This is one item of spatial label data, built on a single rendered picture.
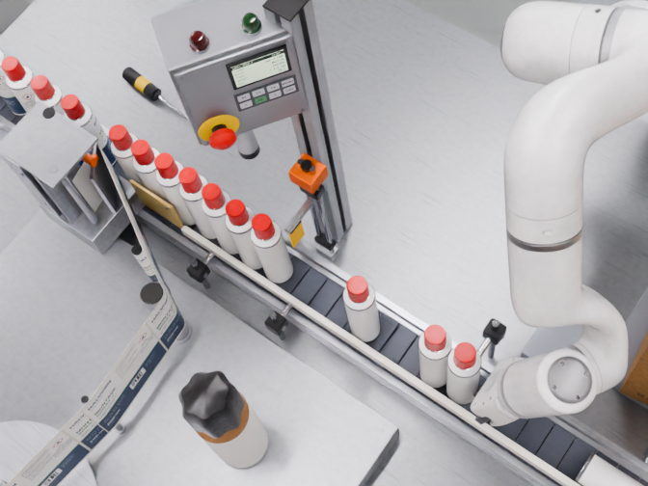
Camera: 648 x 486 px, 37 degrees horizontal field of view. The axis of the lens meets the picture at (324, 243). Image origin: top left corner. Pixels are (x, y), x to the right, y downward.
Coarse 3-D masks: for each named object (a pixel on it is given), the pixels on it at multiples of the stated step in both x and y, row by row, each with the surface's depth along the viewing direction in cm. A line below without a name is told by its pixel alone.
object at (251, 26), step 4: (244, 16) 123; (248, 16) 122; (252, 16) 122; (256, 16) 123; (244, 20) 122; (248, 20) 122; (252, 20) 122; (256, 20) 123; (244, 24) 123; (248, 24) 122; (252, 24) 122; (256, 24) 123; (260, 24) 124; (244, 28) 123; (248, 28) 123; (252, 28) 123; (256, 28) 123; (260, 28) 124; (244, 32) 124; (248, 32) 123; (252, 32) 123; (256, 32) 123; (252, 36) 124
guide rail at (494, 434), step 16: (224, 256) 174; (272, 288) 170; (304, 304) 168; (320, 320) 167; (352, 336) 165; (368, 352) 163; (400, 368) 162; (416, 384) 160; (448, 400) 159; (464, 416) 157; (496, 432) 156; (512, 448) 154; (544, 464) 153; (560, 480) 152
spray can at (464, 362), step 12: (456, 348) 144; (468, 348) 144; (456, 360) 144; (468, 360) 144; (480, 360) 148; (456, 372) 147; (468, 372) 147; (456, 384) 152; (468, 384) 151; (456, 396) 158; (468, 396) 157
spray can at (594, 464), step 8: (592, 456) 151; (584, 464) 151; (592, 464) 150; (600, 464) 151; (608, 464) 151; (584, 472) 150; (592, 472) 150; (600, 472) 150; (608, 472) 150; (616, 472) 150; (576, 480) 152; (584, 480) 151; (592, 480) 150; (600, 480) 150; (608, 480) 149; (616, 480) 149; (624, 480) 149; (632, 480) 150
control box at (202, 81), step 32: (224, 0) 127; (256, 0) 126; (160, 32) 126; (192, 32) 125; (224, 32) 125; (192, 64) 123; (224, 64) 124; (192, 96) 128; (224, 96) 130; (288, 96) 135
